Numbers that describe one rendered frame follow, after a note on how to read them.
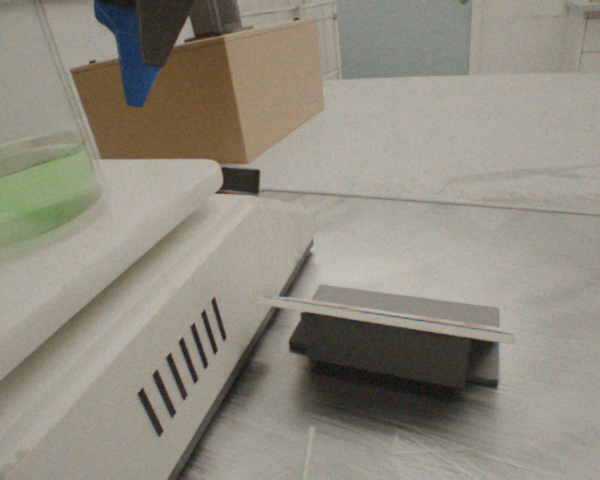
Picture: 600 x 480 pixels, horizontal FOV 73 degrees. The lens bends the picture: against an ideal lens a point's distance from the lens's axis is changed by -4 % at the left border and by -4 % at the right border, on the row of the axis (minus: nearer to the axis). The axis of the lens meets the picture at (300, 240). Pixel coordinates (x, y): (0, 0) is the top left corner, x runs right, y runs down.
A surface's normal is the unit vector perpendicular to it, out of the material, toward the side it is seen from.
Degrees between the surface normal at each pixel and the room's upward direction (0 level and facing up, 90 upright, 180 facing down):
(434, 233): 0
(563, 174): 0
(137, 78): 63
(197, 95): 90
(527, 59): 90
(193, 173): 0
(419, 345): 90
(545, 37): 90
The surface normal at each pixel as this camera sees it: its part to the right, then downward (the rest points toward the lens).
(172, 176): -0.12, -0.86
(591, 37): -0.40, 0.50
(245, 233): 0.94, 0.07
